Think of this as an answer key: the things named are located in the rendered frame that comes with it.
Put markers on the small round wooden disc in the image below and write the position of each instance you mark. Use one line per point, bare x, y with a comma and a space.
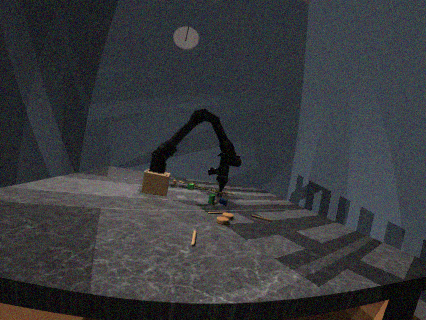
223, 220

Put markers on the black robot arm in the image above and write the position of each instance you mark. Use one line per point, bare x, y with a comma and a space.
168, 148

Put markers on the orange flat disc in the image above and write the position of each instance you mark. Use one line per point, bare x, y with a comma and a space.
228, 215

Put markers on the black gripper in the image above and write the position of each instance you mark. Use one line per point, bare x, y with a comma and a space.
222, 178

